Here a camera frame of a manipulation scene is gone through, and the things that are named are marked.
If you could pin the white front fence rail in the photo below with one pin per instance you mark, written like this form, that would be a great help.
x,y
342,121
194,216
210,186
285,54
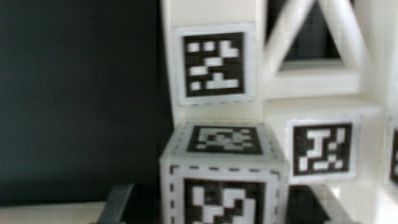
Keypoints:
x,y
72,213

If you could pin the white cross brace piece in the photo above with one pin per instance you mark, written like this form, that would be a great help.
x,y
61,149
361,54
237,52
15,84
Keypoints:
x,y
317,57

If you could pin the white long side rail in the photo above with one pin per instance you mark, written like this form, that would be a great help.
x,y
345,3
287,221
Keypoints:
x,y
214,52
377,200

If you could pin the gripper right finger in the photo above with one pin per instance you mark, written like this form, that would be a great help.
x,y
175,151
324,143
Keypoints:
x,y
315,207

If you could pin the white long side rail back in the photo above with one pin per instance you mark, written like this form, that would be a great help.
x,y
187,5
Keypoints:
x,y
377,200

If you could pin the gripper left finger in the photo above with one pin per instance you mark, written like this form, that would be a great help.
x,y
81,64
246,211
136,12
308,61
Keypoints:
x,y
130,205

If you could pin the white long side rail front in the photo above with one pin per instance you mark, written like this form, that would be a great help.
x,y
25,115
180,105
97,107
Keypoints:
x,y
214,52

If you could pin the white chair leg back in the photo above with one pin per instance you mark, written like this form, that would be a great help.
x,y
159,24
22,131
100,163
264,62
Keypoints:
x,y
223,174

